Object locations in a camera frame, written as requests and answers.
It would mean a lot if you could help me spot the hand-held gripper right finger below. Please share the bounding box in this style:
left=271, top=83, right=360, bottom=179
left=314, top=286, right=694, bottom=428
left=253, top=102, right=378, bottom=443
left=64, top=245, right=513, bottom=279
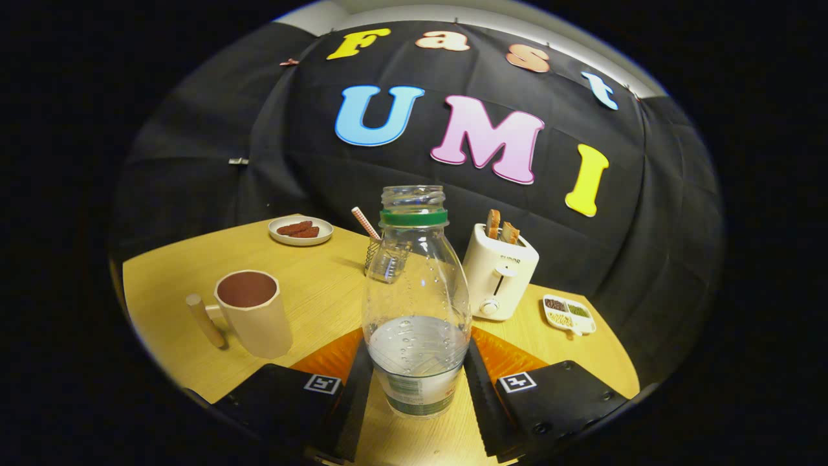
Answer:
left=463, top=326, right=629, bottom=463

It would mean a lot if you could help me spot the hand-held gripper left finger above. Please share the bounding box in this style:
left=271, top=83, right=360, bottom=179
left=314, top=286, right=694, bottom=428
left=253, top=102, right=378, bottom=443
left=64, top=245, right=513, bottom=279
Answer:
left=210, top=327, right=376, bottom=463

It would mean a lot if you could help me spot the cream cup with handle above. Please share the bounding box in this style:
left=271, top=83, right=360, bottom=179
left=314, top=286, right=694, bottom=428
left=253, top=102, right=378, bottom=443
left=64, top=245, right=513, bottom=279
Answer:
left=186, top=270, right=294, bottom=360

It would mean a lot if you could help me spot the clear plastic juice bottle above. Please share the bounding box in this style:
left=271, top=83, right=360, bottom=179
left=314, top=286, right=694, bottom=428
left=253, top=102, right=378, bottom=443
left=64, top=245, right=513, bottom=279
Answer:
left=362, top=185, right=473, bottom=419

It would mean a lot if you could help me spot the wooden table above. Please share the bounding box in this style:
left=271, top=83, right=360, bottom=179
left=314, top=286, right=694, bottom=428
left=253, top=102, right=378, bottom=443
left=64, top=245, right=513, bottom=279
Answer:
left=122, top=214, right=641, bottom=466

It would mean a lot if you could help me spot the white divided dish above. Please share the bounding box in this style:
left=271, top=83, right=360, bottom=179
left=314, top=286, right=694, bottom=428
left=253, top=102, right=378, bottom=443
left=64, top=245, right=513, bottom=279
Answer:
left=543, top=294, right=596, bottom=336

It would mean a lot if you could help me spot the white toaster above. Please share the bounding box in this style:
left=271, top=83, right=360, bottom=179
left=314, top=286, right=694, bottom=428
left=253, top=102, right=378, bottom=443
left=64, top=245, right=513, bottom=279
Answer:
left=462, top=223, right=539, bottom=322

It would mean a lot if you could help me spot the white round plate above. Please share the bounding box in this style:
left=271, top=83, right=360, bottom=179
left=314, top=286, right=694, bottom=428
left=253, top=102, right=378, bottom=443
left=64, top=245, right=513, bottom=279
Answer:
left=268, top=216, right=334, bottom=247

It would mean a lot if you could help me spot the red white striped straw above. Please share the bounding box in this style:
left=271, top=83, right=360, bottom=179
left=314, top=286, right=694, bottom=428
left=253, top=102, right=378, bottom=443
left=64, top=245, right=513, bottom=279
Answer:
left=351, top=206, right=382, bottom=241

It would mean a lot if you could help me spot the black backdrop cloth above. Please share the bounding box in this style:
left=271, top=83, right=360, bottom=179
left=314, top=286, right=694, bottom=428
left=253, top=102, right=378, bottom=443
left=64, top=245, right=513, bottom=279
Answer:
left=110, top=19, right=722, bottom=389

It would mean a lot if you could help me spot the wire mesh holder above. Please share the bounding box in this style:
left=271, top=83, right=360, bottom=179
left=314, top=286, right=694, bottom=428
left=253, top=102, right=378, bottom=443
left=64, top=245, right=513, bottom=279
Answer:
left=364, top=236, right=411, bottom=284

